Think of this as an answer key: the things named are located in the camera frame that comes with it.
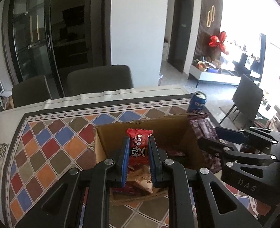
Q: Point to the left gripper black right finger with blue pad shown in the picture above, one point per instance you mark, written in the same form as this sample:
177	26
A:
196	198

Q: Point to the dark chair right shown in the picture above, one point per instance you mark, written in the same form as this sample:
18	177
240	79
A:
247	99

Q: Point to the dark chair behind table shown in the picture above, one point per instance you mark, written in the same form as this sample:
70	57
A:
99	79

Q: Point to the small red packet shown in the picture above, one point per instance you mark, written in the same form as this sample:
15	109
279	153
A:
138	146

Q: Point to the white low cabinet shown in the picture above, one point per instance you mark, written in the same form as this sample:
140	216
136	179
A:
209	77

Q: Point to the red bow decoration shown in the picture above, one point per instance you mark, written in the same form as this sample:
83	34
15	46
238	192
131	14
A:
218	41

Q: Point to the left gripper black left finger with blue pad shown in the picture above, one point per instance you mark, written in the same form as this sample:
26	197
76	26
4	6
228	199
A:
81	198

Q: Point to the pink red snack packet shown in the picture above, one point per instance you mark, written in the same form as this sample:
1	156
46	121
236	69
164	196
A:
129	188

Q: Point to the blue pepsi can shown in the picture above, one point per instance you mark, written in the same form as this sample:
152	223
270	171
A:
197	102

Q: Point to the purple snack bag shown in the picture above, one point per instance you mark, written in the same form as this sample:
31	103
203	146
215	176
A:
203	126

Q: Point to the brown cardboard box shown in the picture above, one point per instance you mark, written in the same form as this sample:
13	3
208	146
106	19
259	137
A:
170	132

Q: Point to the colourful checkered tablecloth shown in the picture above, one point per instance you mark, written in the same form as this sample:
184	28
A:
40	142

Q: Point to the gold fortune biscuits bag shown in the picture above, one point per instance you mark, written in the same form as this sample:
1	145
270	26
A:
141	178

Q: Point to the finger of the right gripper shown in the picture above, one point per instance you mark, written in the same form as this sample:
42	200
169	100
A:
218	149
251	136

